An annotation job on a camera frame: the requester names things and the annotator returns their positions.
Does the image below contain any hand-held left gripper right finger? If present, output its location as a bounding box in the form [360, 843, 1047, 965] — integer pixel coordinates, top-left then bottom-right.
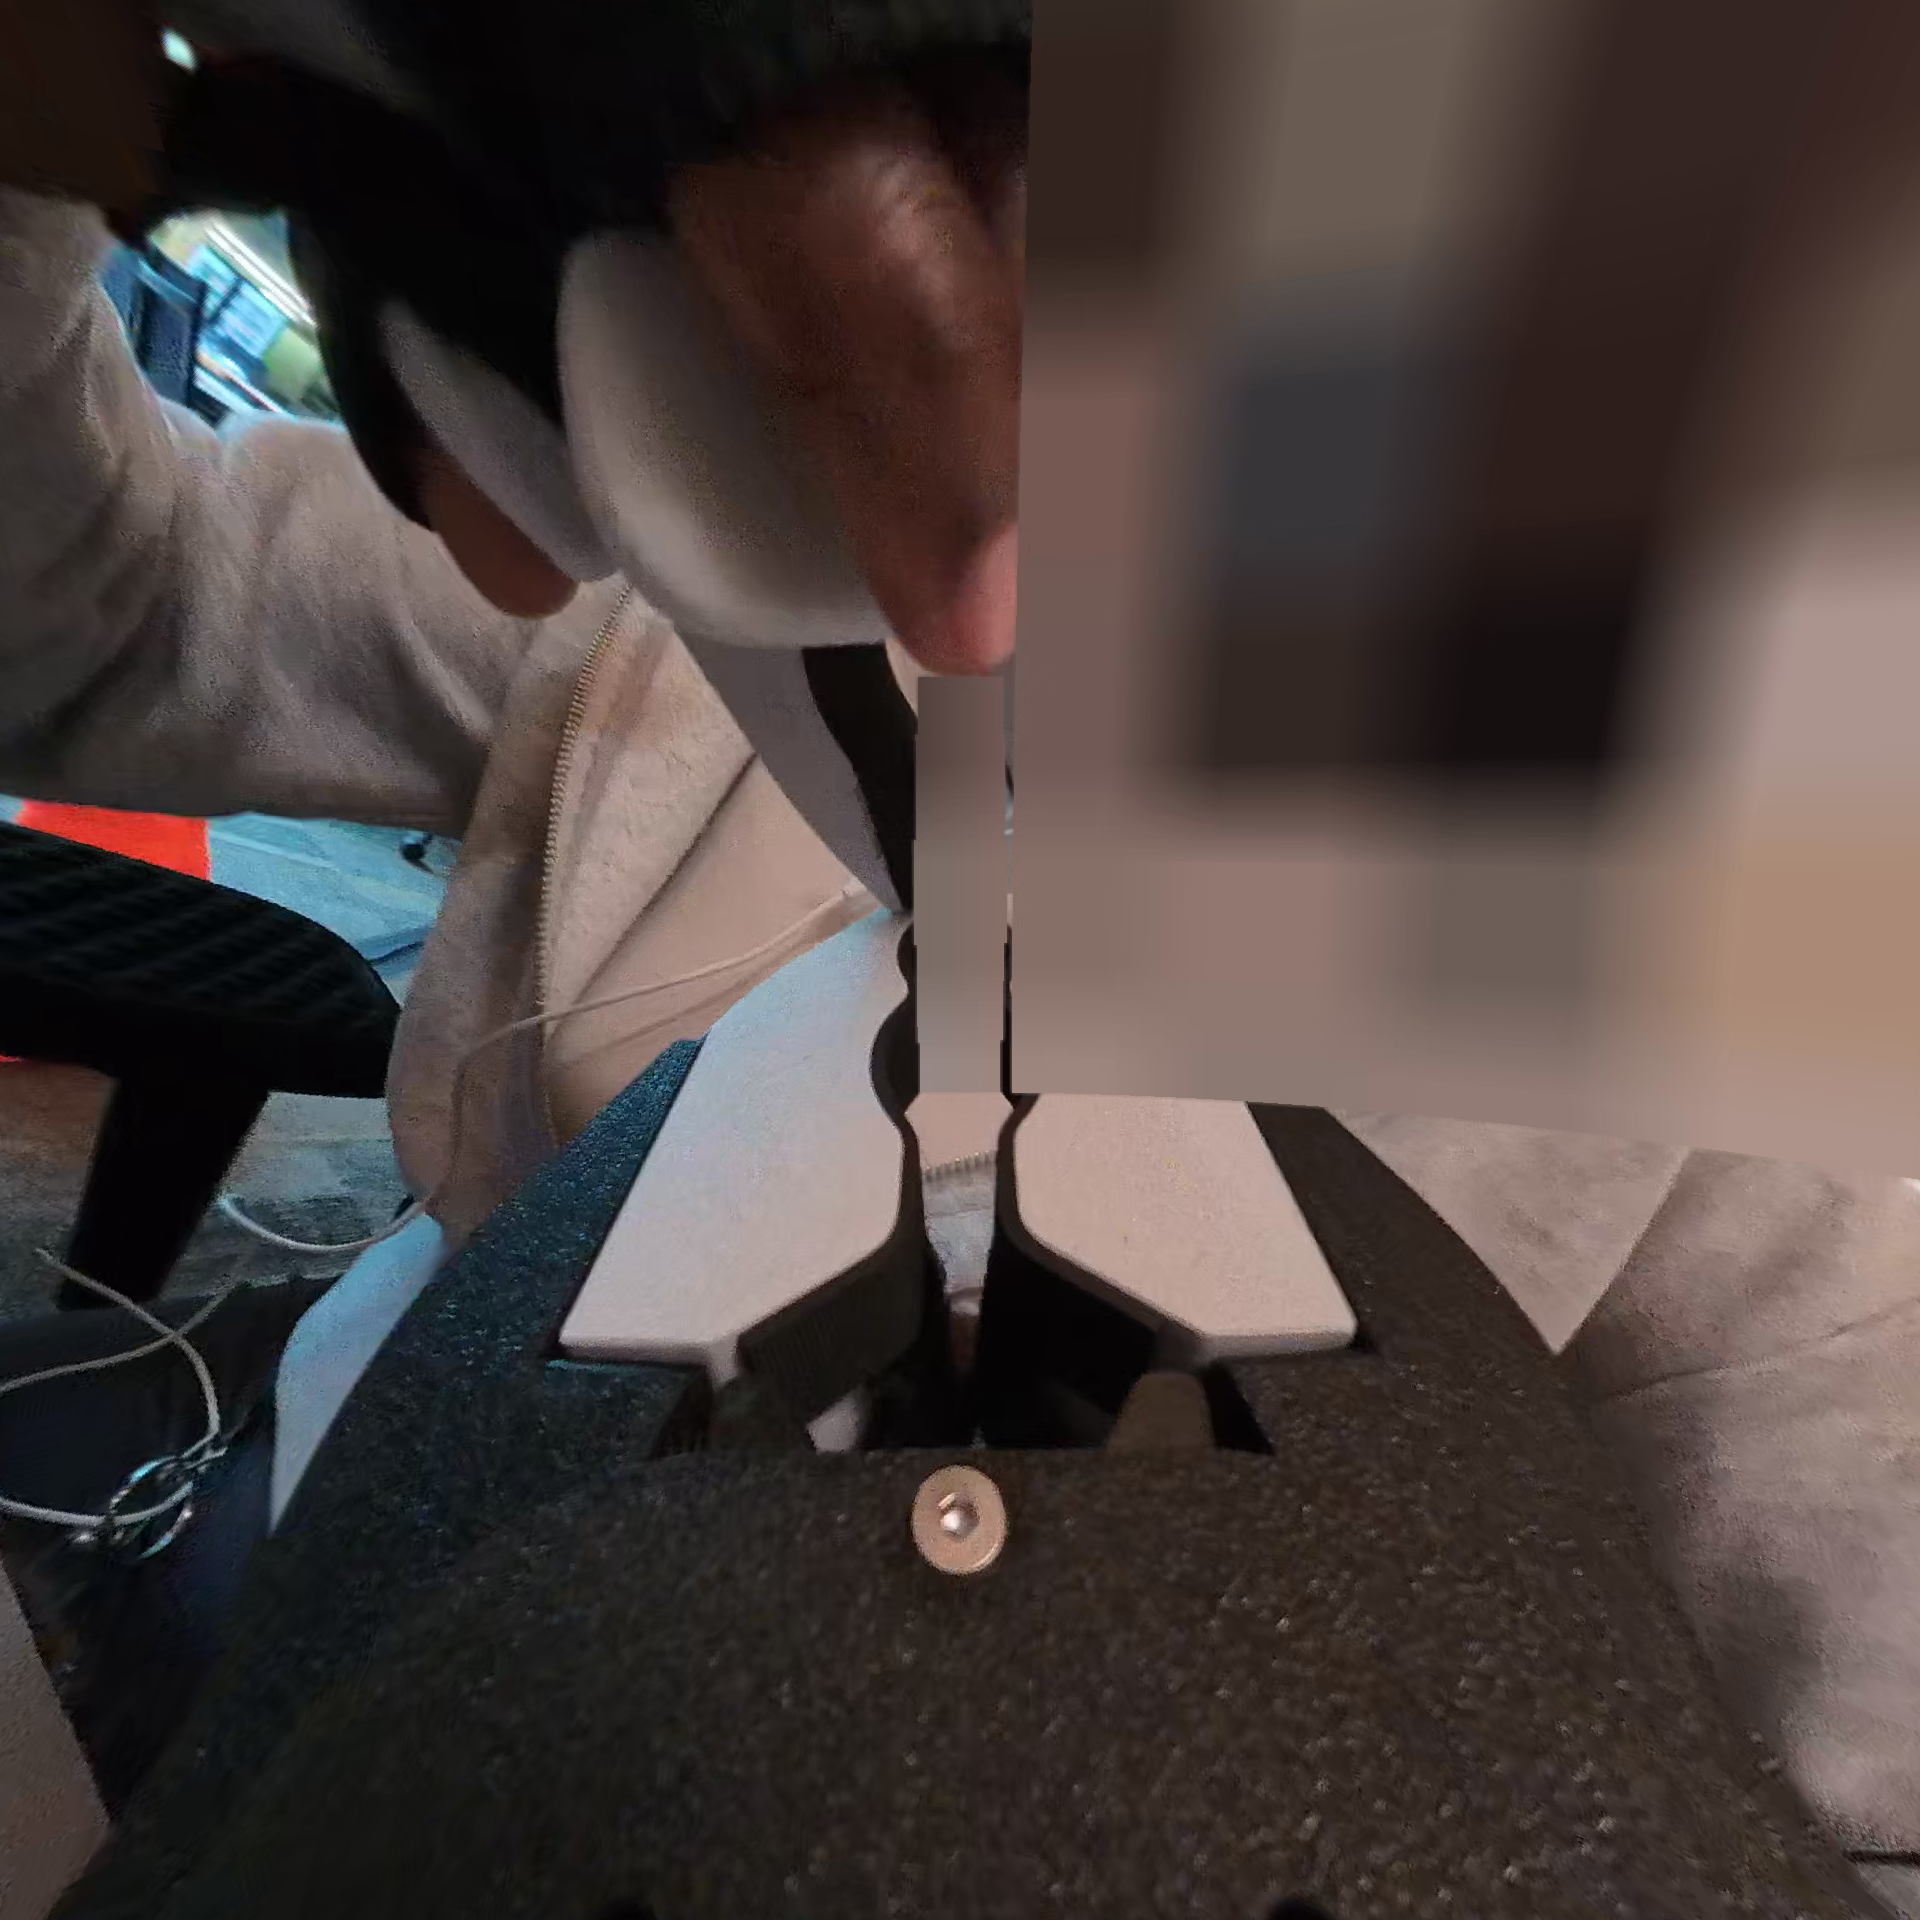
[1000, 1096, 1361, 1404]

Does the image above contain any person's right hand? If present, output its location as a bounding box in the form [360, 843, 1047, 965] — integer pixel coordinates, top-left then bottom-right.
[668, 105, 1022, 677]

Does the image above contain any black mesh chair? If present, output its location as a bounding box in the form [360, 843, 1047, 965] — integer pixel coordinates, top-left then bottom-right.
[0, 820, 408, 1312]

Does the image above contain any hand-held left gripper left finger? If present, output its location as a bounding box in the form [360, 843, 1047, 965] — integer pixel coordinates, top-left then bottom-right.
[562, 910, 922, 1384]

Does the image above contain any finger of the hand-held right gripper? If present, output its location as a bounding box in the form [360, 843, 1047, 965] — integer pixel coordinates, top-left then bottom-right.
[706, 630, 922, 913]

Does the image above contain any white earphone cable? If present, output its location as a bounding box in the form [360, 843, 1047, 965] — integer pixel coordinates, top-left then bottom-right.
[0, 896, 888, 1552]

